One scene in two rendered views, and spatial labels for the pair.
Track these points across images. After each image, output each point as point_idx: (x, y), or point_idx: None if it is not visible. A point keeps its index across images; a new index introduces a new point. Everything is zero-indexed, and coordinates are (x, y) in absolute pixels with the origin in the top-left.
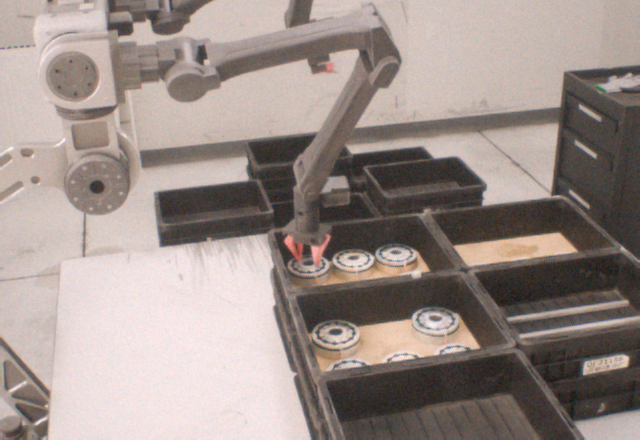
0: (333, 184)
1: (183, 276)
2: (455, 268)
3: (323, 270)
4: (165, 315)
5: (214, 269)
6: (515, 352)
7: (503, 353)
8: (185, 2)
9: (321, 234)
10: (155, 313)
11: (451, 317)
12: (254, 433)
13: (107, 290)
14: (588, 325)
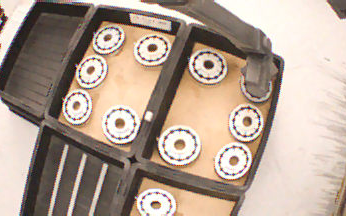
0: (252, 68)
1: (327, 61)
2: (139, 155)
3: (243, 89)
4: (292, 30)
5: (329, 81)
6: (40, 111)
7: (43, 104)
8: None
9: (244, 72)
10: (296, 27)
11: (116, 137)
12: None
13: (324, 20)
14: (69, 212)
